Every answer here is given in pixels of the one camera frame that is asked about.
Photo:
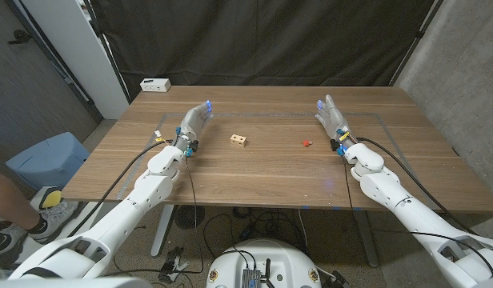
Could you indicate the white table leg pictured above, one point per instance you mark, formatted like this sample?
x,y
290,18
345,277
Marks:
x,y
162,230
366,236

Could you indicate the grey electronics box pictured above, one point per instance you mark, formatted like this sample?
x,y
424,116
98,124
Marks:
x,y
250,278

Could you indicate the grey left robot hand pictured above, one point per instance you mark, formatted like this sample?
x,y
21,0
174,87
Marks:
x,y
194,122

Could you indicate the white panel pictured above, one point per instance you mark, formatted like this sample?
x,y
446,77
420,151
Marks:
x,y
78,48

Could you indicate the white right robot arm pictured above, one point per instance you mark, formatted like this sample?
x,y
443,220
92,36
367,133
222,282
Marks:
x,y
390,192

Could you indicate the grey sneaker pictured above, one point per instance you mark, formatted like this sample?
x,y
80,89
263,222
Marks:
x,y
56,218

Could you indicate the black backdrop stand pole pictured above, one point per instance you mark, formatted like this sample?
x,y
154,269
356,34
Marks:
x,y
106,48
416,40

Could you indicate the grey tape outline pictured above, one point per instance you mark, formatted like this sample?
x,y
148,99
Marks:
x,y
270,114

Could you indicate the black antenna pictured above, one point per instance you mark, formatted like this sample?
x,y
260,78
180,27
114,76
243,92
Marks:
x,y
267,272

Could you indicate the red-headed wooden screw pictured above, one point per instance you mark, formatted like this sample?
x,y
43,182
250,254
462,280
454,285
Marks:
x,y
306,142

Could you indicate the black backdrop curtain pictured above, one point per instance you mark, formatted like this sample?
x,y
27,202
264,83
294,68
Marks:
x,y
250,40

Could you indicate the white power strip box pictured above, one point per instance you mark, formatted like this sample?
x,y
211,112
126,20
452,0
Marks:
x,y
155,85

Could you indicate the light blue bin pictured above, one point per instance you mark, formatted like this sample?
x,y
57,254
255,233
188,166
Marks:
x,y
46,160

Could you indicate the person's bare leg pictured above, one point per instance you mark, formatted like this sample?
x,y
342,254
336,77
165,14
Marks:
x,y
10,196

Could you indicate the wooden block with holes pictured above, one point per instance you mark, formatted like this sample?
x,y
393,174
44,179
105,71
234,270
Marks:
x,y
238,140

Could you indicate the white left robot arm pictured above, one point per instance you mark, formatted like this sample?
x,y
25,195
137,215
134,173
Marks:
x,y
150,188

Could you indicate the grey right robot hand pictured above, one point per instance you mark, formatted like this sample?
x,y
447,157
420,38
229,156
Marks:
x,y
332,118

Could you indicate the black round fan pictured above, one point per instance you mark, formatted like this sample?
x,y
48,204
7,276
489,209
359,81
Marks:
x,y
189,217

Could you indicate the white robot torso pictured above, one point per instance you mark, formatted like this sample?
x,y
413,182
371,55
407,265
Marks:
x,y
270,256

